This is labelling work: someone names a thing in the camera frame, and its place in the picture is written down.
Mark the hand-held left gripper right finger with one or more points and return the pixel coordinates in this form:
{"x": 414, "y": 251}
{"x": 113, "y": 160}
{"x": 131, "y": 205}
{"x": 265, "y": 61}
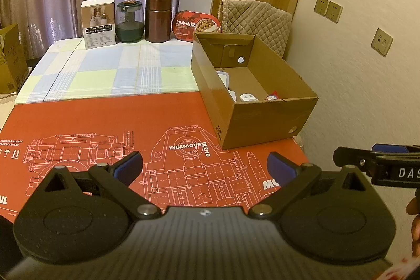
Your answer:
{"x": 280, "y": 167}

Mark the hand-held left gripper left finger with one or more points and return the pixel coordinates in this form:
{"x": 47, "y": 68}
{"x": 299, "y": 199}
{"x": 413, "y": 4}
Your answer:
{"x": 128, "y": 167}

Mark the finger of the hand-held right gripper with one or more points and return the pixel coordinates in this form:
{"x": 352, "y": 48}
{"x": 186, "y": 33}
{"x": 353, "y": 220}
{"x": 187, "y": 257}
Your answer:
{"x": 390, "y": 148}
{"x": 354, "y": 157}

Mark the brown cardboard box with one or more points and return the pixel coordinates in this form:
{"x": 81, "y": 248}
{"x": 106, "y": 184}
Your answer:
{"x": 262, "y": 119}

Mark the white angled bracket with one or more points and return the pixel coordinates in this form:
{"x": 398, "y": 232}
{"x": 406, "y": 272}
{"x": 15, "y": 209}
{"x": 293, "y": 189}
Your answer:
{"x": 248, "y": 98}

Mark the person's right hand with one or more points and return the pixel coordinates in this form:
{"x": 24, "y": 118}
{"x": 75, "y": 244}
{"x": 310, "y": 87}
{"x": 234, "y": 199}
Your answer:
{"x": 416, "y": 234}

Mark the red printed mat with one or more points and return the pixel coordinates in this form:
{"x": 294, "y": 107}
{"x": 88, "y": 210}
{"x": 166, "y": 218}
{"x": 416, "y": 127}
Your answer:
{"x": 98, "y": 122}

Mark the red white printed cloth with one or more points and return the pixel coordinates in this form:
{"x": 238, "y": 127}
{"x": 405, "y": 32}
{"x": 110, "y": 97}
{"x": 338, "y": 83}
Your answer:
{"x": 403, "y": 268}

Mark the checkered tablecloth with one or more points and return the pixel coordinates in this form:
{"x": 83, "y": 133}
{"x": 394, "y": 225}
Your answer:
{"x": 98, "y": 73}

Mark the green glass jar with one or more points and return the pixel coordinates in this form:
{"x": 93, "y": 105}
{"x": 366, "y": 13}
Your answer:
{"x": 129, "y": 24}

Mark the white product box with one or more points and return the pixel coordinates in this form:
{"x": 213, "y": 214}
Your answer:
{"x": 98, "y": 24}

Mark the quilted beige chair cover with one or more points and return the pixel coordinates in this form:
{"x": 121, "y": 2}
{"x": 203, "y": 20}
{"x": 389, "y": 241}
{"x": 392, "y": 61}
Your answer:
{"x": 259, "y": 21}

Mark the brown metal canister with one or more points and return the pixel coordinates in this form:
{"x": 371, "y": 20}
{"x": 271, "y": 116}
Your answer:
{"x": 158, "y": 19}

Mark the red instant meal bowl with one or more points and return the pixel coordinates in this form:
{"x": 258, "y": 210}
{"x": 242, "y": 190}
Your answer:
{"x": 193, "y": 24}

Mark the brown cardboard carton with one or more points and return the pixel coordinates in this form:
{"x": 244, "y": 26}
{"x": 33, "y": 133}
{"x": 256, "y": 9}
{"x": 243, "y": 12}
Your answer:
{"x": 11, "y": 60}

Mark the beige single wall socket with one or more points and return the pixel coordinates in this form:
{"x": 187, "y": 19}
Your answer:
{"x": 382, "y": 42}

